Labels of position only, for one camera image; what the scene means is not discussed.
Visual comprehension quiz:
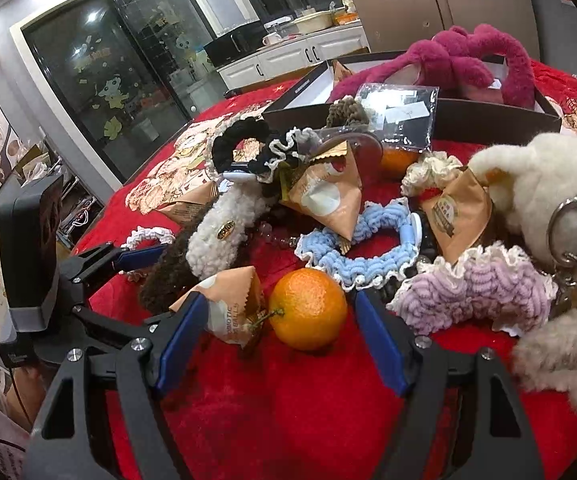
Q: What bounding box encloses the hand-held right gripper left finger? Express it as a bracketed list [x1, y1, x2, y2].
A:
[21, 290, 209, 480]

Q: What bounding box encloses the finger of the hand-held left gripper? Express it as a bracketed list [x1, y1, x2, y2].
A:
[58, 241, 168, 286]
[66, 300, 179, 351]

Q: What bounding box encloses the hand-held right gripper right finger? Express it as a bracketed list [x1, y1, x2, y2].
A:
[353, 289, 534, 480]

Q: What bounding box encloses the tan triangular snack packet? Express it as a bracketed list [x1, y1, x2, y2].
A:
[329, 59, 357, 86]
[421, 166, 494, 266]
[158, 180, 219, 226]
[168, 266, 264, 346]
[279, 141, 364, 256]

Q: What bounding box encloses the orange tangerine with stem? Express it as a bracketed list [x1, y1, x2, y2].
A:
[251, 267, 348, 352]

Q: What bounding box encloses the cream lace scrunchie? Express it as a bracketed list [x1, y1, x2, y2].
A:
[401, 151, 464, 198]

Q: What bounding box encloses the clear plastic bag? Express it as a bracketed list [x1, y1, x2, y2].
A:
[356, 82, 439, 153]

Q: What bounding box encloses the brown knitted scrunchie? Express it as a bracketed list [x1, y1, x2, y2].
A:
[326, 96, 377, 128]

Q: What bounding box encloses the black cardboard box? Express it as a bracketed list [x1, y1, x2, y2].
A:
[261, 51, 564, 143]

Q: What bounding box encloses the white lace scrunchie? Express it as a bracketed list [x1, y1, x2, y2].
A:
[121, 226, 176, 256]

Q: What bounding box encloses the dark brown fuzzy scrunchie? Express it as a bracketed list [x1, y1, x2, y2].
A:
[138, 200, 219, 316]

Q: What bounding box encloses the white fuzzy pouch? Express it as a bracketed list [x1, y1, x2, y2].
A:
[186, 187, 274, 278]

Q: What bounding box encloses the metal storage rack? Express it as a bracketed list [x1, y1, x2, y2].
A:
[43, 150, 104, 251]

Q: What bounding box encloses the light blue scrunchie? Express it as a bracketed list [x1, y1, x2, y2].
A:
[295, 197, 419, 291]

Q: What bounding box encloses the purple scrunchie with white trim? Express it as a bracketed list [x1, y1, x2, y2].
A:
[386, 242, 559, 336]

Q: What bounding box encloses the red printed blanket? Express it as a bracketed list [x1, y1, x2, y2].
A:
[71, 57, 577, 480]

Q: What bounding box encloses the black fuzzy scrunchie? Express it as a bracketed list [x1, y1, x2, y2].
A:
[211, 117, 282, 176]

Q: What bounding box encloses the black scrunchie with white trim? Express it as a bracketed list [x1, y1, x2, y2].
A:
[253, 127, 319, 198]

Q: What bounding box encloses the brown translucent round case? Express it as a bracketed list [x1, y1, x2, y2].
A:
[313, 127, 384, 171]

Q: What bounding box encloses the glass sliding door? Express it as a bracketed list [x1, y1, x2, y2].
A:
[11, 0, 219, 183]

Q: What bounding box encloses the white plush toy with keyring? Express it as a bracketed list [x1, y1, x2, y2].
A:
[469, 132, 577, 406]

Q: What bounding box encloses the black microwave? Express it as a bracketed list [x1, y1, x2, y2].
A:
[203, 20, 264, 68]

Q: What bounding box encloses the white kitchen cabinet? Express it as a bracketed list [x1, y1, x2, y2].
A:
[216, 22, 372, 92]

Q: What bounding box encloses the cream plastic basin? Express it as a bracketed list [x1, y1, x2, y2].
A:
[293, 10, 334, 31]

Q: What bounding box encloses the pink plush toy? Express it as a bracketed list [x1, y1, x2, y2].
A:
[329, 24, 537, 108]

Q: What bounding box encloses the orange snack bag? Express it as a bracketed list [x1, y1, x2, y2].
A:
[331, 7, 362, 26]

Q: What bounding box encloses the silver refrigerator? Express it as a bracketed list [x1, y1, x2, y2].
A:
[333, 0, 542, 58]

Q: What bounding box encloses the dark bead bracelet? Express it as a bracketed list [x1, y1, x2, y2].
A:
[383, 210, 444, 301]

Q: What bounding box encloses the clear bead bracelet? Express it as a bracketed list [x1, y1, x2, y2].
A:
[256, 217, 299, 251]

